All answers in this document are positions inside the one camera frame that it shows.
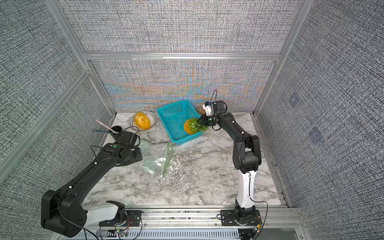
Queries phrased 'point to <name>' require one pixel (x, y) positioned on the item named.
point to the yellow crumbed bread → (141, 121)
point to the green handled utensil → (102, 131)
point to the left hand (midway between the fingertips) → (141, 155)
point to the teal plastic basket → (172, 117)
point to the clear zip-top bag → (156, 159)
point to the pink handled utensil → (107, 126)
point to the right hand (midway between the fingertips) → (199, 116)
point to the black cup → (119, 130)
